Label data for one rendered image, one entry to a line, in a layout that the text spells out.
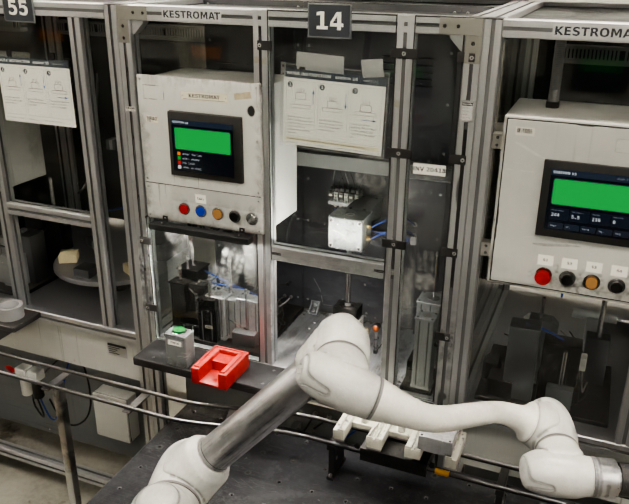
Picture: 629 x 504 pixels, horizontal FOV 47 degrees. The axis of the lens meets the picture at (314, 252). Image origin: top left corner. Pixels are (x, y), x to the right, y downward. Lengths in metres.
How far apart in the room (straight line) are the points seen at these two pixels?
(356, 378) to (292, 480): 0.78
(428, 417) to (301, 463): 0.80
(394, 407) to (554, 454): 0.39
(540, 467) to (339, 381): 0.50
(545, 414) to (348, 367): 0.52
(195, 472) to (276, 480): 0.41
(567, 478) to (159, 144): 1.48
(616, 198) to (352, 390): 0.80
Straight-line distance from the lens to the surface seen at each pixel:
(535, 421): 1.85
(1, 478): 3.64
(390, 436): 2.22
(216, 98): 2.17
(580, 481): 1.77
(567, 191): 1.90
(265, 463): 2.38
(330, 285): 2.70
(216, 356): 2.40
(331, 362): 1.60
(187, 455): 1.98
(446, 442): 2.09
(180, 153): 2.25
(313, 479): 2.31
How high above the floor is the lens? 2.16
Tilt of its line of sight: 22 degrees down
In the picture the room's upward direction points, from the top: 1 degrees clockwise
